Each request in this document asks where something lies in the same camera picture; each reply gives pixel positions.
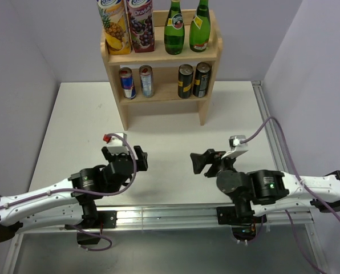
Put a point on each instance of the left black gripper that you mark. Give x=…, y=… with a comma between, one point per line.
x=141, y=156

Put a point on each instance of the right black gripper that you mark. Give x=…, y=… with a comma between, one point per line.
x=209, y=156

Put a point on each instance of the black gold can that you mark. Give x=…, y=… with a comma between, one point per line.
x=185, y=80
x=201, y=80

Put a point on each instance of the black gold can front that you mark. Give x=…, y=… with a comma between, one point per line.
x=185, y=80

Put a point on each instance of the blue silver energy drink can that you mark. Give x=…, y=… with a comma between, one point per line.
x=127, y=83

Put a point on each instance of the silver slim can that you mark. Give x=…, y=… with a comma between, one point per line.
x=146, y=80

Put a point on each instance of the tall green glass bottle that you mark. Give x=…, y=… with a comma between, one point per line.
x=200, y=28

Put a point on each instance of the small round green bottle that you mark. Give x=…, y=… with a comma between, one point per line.
x=174, y=31

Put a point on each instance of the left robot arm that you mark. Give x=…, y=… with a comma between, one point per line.
x=71, y=202

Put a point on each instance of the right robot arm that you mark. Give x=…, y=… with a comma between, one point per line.
x=257, y=193

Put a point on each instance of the wooden two-tier shelf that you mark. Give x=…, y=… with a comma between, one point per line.
x=165, y=75

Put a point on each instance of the pineapple juice carton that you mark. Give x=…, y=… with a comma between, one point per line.
x=114, y=21

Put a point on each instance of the grape juice carton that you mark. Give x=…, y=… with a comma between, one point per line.
x=141, y=25

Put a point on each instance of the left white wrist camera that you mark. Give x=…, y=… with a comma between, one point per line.
x=115, y=145

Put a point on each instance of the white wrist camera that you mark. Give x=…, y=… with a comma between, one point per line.
x=238, y=146
x=115, y=145

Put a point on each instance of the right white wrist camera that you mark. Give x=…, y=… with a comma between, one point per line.
x=238, y=146

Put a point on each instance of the aluminium front rail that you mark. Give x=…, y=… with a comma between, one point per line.
x=169, y=217

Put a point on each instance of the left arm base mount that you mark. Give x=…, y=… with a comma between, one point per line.
x=86, y=237

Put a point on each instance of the aluminium side rail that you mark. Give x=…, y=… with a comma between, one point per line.
x=270, y=128

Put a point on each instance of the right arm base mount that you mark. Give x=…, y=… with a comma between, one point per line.
x=243, y=228

